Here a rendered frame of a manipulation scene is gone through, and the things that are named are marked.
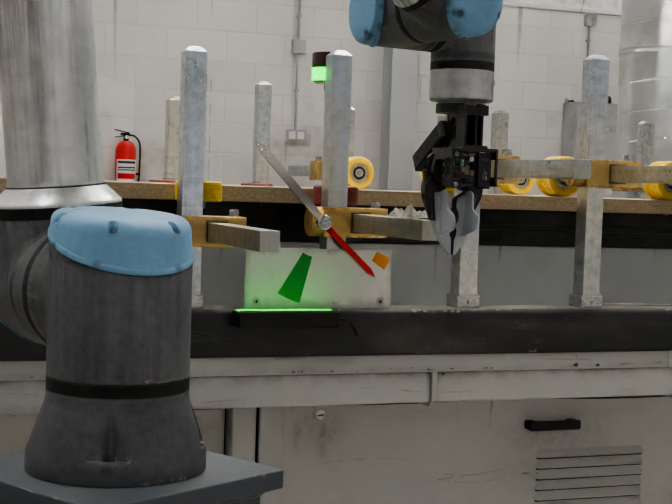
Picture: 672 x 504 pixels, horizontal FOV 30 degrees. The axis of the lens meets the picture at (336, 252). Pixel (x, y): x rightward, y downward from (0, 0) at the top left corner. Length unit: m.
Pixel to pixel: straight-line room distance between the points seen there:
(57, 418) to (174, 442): 0.12
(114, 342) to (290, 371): 0.88
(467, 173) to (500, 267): 0.76
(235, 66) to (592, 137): 7.28
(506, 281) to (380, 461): 0.43
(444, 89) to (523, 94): 8.61
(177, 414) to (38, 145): 0.35
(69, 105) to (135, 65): 7.88
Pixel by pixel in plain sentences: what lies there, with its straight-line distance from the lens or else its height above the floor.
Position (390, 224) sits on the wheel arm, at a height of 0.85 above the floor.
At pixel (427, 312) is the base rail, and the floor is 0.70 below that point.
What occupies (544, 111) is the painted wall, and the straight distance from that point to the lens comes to 10.44.
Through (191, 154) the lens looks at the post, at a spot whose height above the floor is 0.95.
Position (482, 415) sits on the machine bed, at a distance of 2.55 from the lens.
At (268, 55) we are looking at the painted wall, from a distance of 9.56.
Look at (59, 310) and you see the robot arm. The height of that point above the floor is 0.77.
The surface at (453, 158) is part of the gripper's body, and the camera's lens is 1.72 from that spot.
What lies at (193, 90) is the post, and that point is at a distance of 2.04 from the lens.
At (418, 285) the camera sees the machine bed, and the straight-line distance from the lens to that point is 2.42.
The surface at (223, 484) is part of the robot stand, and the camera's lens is 1.30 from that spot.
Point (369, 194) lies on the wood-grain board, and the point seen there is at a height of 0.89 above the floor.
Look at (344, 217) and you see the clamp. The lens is 2.11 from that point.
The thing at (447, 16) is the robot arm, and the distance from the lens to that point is 1.56.
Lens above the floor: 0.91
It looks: 3 degrees down
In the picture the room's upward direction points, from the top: 2 degrees clockwise
